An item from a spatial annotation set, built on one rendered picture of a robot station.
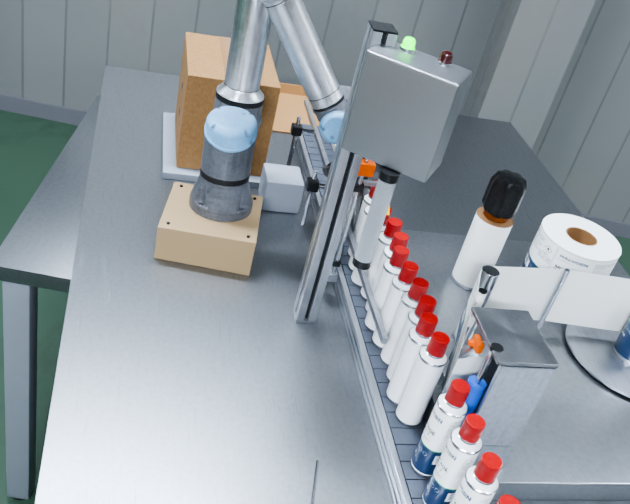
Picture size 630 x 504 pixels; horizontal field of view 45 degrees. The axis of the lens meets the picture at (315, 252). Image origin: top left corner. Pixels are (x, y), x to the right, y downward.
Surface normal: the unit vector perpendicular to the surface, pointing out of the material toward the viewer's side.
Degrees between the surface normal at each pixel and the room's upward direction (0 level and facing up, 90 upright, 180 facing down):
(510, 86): 90
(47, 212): 0
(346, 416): 0
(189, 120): 90
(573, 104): 90
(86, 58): 90
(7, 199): 0
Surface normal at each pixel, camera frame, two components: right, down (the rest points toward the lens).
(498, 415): 0.15, 0.59
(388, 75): -0.43, 0.44
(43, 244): 0.21, -0.80
